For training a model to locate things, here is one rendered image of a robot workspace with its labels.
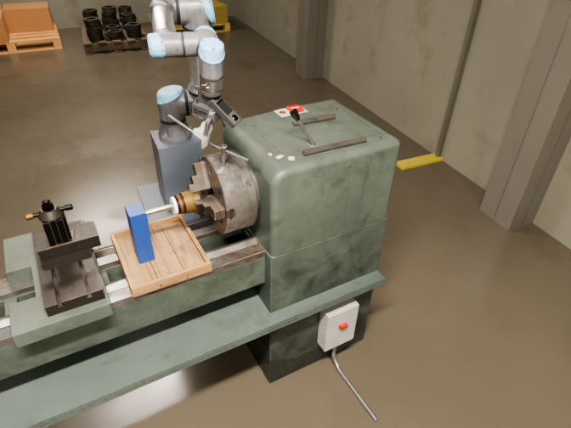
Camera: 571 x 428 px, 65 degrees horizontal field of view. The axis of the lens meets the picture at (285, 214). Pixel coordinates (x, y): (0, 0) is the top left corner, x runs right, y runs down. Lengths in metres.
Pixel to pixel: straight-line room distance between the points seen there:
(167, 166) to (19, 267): 0.74
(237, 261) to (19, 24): 6.85
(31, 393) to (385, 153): 1.61
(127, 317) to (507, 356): 2.03
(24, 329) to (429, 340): 2.04
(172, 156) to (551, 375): 2.26
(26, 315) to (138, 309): 0.36
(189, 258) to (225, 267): 0.14
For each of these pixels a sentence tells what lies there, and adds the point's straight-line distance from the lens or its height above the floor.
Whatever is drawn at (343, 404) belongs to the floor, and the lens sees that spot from 2.44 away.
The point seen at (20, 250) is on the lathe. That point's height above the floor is 0.92.
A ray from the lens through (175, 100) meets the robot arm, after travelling 2.08.
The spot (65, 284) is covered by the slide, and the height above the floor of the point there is 0.97.
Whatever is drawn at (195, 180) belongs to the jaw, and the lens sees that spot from 1.75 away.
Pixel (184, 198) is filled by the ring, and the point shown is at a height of 1.12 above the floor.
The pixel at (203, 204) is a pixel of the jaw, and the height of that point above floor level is 1.10.
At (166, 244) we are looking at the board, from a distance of 1.89.
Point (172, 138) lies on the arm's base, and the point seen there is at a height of 1.12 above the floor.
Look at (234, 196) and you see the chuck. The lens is 1.65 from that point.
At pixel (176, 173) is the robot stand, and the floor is 0.96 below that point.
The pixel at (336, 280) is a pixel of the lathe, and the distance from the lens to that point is 2.15.
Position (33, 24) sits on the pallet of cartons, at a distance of 8.24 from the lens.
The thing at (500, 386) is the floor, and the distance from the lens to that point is 2.74.
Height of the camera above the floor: 2.07
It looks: 36 degrees down
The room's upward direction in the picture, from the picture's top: 2 degrees clockwise
